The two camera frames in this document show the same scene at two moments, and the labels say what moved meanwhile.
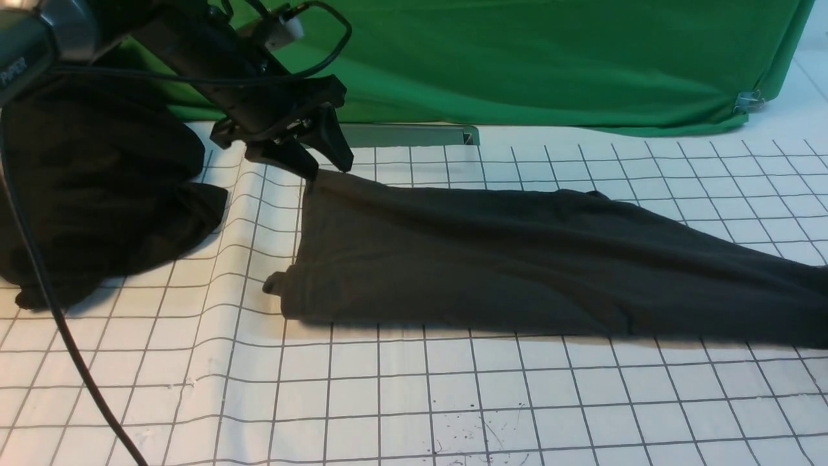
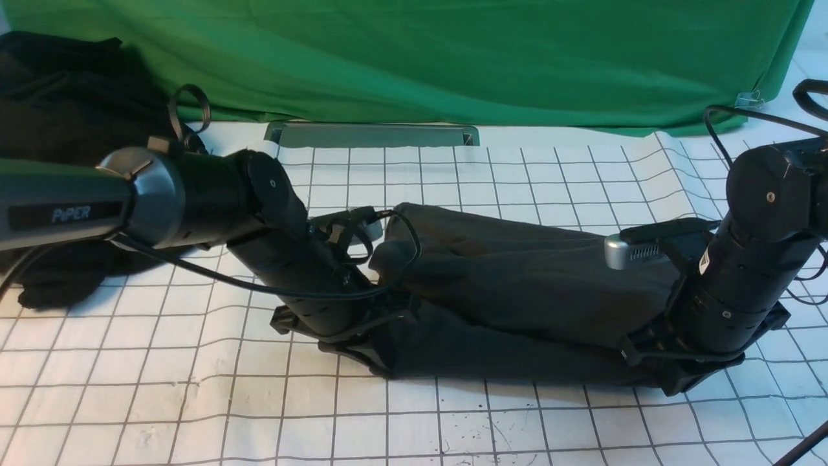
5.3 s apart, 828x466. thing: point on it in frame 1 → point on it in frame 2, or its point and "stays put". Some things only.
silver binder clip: (748, 101) stays put
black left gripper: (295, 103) → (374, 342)
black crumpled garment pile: (110, 178) stays put
